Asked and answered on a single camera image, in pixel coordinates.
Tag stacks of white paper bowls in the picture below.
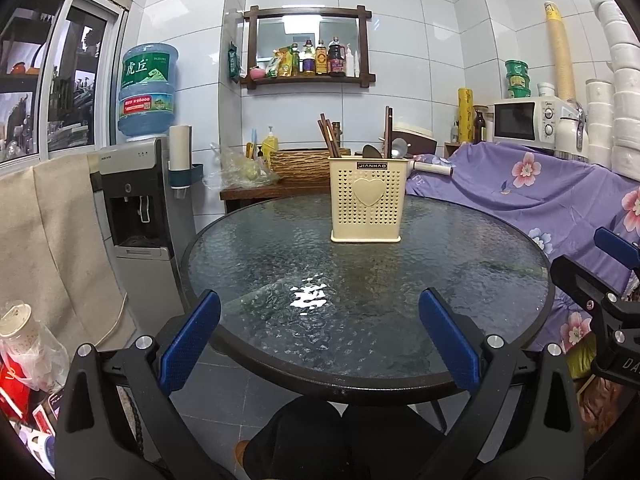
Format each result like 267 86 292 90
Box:
585 0 640 182

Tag bunch of wooden chopsticks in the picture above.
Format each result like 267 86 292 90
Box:
318 114 343 159

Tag person's black trousers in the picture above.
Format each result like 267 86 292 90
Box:
242 395 451 480

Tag white paper cup tube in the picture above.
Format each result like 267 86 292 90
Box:
169 125 192 169

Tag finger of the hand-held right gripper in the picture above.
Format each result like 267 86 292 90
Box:
550 255 640 311
594 226 640 273

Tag white microwave oven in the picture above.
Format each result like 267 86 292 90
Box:
492 96 576 150

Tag woven pattern basin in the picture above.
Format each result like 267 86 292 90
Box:
270 147 334 184

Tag dotted paper cup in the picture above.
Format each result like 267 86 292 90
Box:
0 301 34 339

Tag red packet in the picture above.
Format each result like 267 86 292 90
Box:
0 362 32 419

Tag dark soy sauce bottle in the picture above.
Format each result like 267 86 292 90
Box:
327 36 348 76

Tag yellow wrap roll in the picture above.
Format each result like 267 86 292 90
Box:
457 87 474 144

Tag yellow green sack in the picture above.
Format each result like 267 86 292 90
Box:
565 345 602 382

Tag wooden side table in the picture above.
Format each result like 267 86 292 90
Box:
220 180 334 214

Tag sliding aluminium window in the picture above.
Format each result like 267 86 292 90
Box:
0 0 132 164

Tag purple floral cloth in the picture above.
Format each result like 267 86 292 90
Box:
404 141 640 357

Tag cream plastic utensil holder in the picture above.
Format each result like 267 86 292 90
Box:
328 156 403 244

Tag blue water jug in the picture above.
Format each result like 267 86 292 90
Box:
117 42 180 142

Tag teal wall holder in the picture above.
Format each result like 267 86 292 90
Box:
169 162 204 189

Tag tall stack of yellow cups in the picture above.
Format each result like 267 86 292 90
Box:
544 2 579 101

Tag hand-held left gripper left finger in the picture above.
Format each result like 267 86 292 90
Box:
54 289 223 480

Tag yellow seasoning packet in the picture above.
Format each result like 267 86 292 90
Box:
267 47 292 79

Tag brown white rice cooker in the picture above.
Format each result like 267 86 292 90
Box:
392 122 435 156

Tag grey water dispenser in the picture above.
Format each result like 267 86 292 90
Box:
90 136 197 312

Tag dark wooden wall shelf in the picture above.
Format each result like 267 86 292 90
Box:
240 6 376 90

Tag white power cable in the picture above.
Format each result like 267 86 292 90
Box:
97 292 129 347

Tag white thermos kettle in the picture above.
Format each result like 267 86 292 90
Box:
555 102 589 161

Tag cream pot with glass lid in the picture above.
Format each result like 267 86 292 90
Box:
401 159 454 177

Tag crumpled clear plastic bag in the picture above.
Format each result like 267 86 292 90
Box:
0 310 71 394

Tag green hanging packet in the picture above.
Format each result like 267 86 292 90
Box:
227 42 244 81

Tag beige cloth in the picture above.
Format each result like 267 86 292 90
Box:
0 152 137 357

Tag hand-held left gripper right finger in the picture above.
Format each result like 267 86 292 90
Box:
418 287 586 480

